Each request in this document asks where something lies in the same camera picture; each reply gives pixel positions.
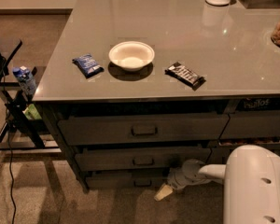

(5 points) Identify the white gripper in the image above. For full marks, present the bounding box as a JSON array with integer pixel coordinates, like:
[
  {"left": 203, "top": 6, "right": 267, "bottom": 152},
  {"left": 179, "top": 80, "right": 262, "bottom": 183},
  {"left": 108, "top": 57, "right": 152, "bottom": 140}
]
[{"left": 154, "top": 159, "right": 210, "bottom": 202}]

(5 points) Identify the grey drawer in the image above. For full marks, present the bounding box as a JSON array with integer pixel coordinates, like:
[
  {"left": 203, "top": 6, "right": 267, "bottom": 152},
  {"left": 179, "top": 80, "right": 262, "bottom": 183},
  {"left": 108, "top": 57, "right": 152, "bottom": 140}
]
[
  {"left": 85, "top": 168, "right": 169, "bottom": 189},
  {"left": 75, "top": 147, "right": 210, "bottom": 171},
  {"left": 58, "top": 113, "right": 229, "bottom": 146},
  {"left": 220, "top": 110, "right": 280, "bottom": 139},
  {"left": 206, "top": 143, "right": 280, "bottom": 164}
]

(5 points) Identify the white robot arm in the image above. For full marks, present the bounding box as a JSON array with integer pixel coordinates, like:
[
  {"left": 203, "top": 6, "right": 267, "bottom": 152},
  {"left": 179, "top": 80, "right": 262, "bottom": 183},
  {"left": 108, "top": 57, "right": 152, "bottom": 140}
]
[{"left": 154, "top": 145, "right": 280, "bottom": 224}]

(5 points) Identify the black chocolate bar wrapper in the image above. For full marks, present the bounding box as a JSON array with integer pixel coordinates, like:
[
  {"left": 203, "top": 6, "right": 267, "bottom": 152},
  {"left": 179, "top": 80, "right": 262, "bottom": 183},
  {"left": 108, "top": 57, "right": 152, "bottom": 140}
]
[{"left": 165, "top": 62, "right": 205, "bottom": 90}]

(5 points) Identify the white round bowl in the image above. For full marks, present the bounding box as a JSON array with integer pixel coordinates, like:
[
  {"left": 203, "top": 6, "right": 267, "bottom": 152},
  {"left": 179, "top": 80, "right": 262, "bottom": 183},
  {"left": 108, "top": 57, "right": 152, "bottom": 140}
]
[{"left": 108, "top": 41, "right": 155, "bottom": 72}]

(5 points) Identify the blue snack packet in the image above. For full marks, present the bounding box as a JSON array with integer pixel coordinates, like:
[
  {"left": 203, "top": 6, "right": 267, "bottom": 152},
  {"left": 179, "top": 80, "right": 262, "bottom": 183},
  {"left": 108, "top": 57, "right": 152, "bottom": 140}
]
[{"left": 72, "top": 54, "right": 104, "bottom": 78}]

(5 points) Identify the black metal stand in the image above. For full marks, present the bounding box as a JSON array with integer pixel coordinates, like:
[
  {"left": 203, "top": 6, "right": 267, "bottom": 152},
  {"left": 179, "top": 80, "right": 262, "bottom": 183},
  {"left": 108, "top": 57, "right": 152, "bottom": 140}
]
[{"left": 0, "top": 37, "right": 57, "bottom": 150}]

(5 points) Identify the green packet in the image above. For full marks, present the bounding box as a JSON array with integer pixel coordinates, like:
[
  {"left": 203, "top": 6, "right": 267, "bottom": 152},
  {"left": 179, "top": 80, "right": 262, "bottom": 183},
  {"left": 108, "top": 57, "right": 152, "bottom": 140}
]
[{"left": 23, "top": 104, "right": 41, "bottom": 120}]

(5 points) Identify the blue capped plastic bottle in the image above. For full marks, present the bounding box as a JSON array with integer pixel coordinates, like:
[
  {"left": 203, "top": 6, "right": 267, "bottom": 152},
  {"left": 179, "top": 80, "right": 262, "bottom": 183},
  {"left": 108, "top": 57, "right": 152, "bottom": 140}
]
[{"left": 12, "top": 66, "right": 36, "bottom": 96}]

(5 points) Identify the dark cabinet frame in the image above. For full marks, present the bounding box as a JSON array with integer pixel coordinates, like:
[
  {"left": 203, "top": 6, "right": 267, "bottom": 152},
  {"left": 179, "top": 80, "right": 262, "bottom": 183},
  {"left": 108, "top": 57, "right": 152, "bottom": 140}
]
[{"left": 39, "top": 98, "right": 280, "bottom": 189}]

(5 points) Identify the black power cable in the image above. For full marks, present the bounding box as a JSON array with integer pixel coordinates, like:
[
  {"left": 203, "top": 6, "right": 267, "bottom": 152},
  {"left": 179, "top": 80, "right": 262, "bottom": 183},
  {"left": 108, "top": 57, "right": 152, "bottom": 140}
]
[{"left": 5, "top": 109, "right": 17, "bottom": 224}]

